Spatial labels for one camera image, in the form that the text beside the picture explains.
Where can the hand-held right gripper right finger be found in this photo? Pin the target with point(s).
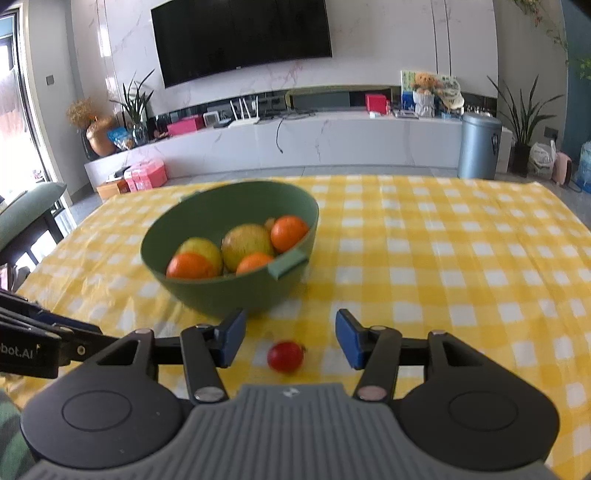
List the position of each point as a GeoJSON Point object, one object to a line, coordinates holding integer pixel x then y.
{"type": "Point", "coordinates": [348, 339]}

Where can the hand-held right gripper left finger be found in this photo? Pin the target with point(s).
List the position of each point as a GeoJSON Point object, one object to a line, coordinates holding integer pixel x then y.
{"type": "Point", "coordinates": [233, 337]}

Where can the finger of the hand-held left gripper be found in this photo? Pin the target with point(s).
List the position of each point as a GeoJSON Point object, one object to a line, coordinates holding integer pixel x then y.
{"type": "Point", "coordinates": [51, 319]}
{"type": "Point", "coordinates": [87, 348]}

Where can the green plastic bowl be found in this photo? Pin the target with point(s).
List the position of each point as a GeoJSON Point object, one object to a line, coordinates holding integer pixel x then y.
{"type": "Point", "coordinates": [207, 295]}

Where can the red cherry tomato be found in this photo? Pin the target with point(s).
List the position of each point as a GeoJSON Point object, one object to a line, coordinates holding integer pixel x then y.
{"type": "Point", "coordinates": [285, 356]}

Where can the orange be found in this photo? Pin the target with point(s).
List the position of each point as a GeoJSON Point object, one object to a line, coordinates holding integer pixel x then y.
{"type": "Point", "coordinates": [189, 267]}
{"type": "Point", "coordinates": [289, 234]}
{"type": "Point", "coordinates": [254, 263]}

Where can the teal striped cloth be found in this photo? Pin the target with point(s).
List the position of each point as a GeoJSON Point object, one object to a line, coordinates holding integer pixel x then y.
{"type": "Point", "coordinates": [11, 438]}

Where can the yellow-green pear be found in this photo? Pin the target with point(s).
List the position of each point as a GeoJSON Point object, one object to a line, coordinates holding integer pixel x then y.
{"type": "Point", "coordinates": [203, 251]}
{"type": "Point", "coordinates": [247, 244]}

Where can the yellow checked tablecloth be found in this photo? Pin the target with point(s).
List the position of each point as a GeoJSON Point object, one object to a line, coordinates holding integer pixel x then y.
{"type": "Point", "coordinates": [438, 277]}

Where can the green chair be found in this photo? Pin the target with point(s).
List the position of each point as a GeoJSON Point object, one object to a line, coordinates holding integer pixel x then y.
{"type": "Point", "coordinates": [27, 212]}

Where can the brown longan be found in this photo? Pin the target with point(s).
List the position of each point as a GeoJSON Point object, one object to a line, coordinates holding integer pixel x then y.
{"type": "Point", "coordinates": [270, 224]}

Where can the wooden box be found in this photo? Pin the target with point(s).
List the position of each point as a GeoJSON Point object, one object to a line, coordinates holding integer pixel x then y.
{"type": "Point", "coordinates": [111, 189]}

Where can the pink boxes on floor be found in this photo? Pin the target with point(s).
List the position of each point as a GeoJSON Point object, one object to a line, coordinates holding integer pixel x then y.
{"type": "Point", "coordinates": [147, 175]}

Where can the copper vase with dried flowers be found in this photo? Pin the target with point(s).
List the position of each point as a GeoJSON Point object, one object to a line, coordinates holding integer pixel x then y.
{"type": "Point", "coordinates": [101, 136]}

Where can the blue snack bag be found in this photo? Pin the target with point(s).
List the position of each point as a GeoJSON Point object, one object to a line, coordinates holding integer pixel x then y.
{"type": "Point", "coordinates": [121, 138]}

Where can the white marble tv console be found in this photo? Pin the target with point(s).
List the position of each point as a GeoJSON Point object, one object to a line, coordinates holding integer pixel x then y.
{"type": "Point", "coordinates": [300, 143]}

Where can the pink box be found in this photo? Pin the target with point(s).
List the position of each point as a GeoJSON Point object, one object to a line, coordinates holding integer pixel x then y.
{"type": "Point", "coordinates": [184, 127]}

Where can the white router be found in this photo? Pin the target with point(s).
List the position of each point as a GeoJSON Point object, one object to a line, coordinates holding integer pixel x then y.
{"type": "Point", "coordinates": [244, 121]}

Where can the small white clock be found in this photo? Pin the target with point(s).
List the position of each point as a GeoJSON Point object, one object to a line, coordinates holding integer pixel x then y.
{"type": "Point", "coordinates": [212, 118]}

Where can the potted plant in glass vase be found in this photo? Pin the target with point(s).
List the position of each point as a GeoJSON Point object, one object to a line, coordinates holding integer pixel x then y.
{"type": "Point", "coordinates": [136, 110]}

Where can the grey trash can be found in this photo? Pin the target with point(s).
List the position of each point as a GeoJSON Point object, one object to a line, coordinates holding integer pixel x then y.
{"type": "Point", "coordinates": [479, 147]}

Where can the red box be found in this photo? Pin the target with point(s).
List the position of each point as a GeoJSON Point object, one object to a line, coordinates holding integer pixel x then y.
{"type": "Point", "coordinates": [376, 104]}

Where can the teddy bear bouquet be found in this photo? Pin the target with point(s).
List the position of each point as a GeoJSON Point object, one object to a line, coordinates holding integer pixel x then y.
{"type": "Point", "coordinates": [425, 94]}

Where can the white plastic bag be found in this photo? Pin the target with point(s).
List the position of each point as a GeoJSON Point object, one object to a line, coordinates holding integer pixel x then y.
{"type": "Point", "coordinates": [541, 161]}

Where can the potted plant in black pot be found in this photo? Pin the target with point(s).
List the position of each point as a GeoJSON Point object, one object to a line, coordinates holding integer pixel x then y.
{"type": "Point", "coordinates": [524, 138]}

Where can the pink small appliance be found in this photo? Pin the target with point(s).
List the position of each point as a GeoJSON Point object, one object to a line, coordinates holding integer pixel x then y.
{"type": "Point", "coordinates": [563, 168]}

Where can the blue water bottle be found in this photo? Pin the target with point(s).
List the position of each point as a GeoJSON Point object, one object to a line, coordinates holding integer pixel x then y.
{"type": "Point", "coordinates": [584, 168]}

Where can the black television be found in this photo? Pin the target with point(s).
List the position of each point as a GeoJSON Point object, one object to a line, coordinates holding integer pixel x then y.
{"type": "Point", "coordinates": [240, 37]}

